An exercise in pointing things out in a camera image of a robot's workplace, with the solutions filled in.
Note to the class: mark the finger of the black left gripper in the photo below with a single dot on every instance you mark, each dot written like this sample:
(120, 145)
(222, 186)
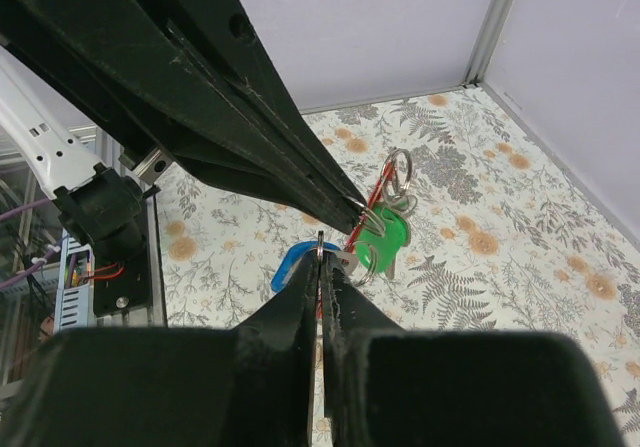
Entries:
(111, 64)
(255, 141)

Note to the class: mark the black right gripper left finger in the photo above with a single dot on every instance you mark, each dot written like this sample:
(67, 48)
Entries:
(251, 385)

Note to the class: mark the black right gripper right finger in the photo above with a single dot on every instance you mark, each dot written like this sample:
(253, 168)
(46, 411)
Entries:
(388, 386)

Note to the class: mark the blue key tag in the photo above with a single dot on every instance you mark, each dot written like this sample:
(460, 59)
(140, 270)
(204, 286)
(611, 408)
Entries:
(289, 264)

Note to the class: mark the metal key holder red handle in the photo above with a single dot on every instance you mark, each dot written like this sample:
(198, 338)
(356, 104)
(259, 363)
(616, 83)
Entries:
(392, 187)

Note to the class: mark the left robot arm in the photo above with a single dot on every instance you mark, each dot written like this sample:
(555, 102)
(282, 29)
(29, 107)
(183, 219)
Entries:
(58, 160)

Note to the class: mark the aluminium front rail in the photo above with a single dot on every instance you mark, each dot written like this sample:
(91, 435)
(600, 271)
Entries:
(102, 212)

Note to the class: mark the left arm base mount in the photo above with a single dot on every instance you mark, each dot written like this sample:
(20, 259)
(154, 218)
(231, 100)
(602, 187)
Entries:
(132, 293)

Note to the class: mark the white slotted cable duct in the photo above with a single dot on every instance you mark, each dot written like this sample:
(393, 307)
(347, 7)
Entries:
(74, 294)

